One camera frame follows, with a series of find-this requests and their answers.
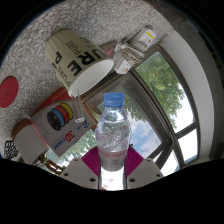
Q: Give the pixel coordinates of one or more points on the black grid trivet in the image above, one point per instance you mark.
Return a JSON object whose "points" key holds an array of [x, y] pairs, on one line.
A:
{"points": [[11, 150]]}

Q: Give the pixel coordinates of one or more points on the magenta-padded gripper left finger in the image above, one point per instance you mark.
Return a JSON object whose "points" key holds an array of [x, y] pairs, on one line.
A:
{"points": [[81, 171]]}

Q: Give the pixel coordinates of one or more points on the colourful flat book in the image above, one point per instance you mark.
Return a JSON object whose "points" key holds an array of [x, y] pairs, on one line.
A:
{"points": [[108, 50]]}

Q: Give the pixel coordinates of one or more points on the cream paper cup black lettering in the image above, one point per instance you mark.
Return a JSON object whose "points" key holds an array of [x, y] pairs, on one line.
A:
{"points": [[73, 56]]}

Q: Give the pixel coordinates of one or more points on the brown framed bay window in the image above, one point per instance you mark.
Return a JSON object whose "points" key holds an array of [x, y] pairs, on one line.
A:
{"points": [[166, 140]]}

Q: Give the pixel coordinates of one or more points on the clear blue-capped water bottle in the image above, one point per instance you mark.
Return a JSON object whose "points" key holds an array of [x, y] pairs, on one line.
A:
{"points": [[113, 136]]}

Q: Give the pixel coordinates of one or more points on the clear plastic tube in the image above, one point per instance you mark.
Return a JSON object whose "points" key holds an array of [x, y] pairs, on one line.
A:
{"points": [[77, 108]]}

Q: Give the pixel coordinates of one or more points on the flat round red coaster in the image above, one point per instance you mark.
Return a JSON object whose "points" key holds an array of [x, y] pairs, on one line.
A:
{"points": [[8, 91]]}

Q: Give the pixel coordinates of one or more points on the red white filament spool box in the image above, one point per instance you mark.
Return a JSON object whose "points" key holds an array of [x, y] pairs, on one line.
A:
{"points": [[60, 123]]}

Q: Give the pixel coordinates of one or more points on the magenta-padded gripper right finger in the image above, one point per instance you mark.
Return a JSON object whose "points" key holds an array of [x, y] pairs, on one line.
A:
{"points": [[143, 171]]}

